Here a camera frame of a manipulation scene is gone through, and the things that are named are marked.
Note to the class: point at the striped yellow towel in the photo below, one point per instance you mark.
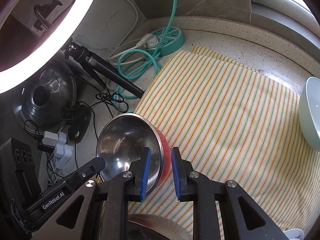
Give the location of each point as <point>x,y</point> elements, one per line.
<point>231,122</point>

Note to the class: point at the red steel bowl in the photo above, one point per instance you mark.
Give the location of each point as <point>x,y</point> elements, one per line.
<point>123,140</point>

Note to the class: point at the black light tripod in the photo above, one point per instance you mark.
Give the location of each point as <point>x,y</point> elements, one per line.
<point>92,63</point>

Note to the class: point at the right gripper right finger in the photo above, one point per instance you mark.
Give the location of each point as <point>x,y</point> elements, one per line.
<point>220,210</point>

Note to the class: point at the light green ceramic bowl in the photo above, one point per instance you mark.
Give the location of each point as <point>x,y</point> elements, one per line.
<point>308,112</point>

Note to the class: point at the white plug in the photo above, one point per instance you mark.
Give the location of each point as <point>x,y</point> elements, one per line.
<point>148,41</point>

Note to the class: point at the ring light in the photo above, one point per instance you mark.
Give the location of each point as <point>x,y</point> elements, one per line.
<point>58,36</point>

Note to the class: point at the teal round power strip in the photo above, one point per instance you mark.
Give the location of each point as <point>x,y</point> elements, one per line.
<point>169,43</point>

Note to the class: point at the white plate grey pattern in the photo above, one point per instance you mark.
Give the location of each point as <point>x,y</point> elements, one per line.
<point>294,234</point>

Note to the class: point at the large steel bowl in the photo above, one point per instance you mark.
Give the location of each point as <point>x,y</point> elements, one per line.
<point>147,226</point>

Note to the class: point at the white power adapter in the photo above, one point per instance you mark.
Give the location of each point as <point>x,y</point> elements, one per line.
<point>61,150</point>

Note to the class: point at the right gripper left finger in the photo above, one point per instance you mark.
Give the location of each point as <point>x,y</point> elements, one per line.
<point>100,209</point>

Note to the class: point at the black pot lid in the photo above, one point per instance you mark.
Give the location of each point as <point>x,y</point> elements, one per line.
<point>43,99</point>

